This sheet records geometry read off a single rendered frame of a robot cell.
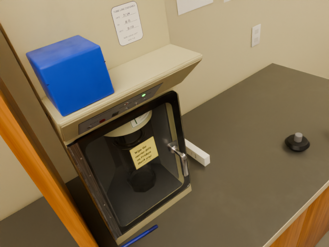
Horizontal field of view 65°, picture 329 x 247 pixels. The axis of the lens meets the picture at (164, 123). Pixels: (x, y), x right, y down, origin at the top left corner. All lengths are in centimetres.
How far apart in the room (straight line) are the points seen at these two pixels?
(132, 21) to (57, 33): 16
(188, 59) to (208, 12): 80
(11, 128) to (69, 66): 13
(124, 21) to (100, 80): 17
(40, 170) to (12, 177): 64
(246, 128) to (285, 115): 21
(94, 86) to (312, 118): 109
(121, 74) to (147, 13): 15
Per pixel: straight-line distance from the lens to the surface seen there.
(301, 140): 117
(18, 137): 47
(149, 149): 72
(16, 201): 123
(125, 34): 58
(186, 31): 126
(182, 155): 75
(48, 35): 53
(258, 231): 92
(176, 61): 55
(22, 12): 51
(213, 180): 103
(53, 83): 43
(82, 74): 44
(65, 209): 60
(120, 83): 50
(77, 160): 63
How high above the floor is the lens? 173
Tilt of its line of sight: 37 degrees down
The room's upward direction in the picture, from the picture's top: 11 degrees counter-clockwise
